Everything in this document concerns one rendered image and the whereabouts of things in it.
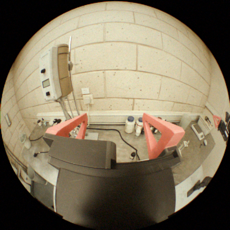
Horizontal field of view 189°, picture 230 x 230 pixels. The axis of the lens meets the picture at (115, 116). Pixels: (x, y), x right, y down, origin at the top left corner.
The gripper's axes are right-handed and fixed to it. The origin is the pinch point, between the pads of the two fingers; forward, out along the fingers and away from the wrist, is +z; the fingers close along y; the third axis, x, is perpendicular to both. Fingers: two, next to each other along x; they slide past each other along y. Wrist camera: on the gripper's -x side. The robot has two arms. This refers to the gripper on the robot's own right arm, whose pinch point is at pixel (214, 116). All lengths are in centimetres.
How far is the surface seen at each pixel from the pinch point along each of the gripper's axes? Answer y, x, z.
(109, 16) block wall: 64, -59, 47
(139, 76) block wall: 42, -1, 48
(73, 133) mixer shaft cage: 83, 23, 16
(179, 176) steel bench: 15.9, 40.4, -13.6
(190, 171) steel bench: 2.7, 40.4, -16.6
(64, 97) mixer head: 79, 1, 15
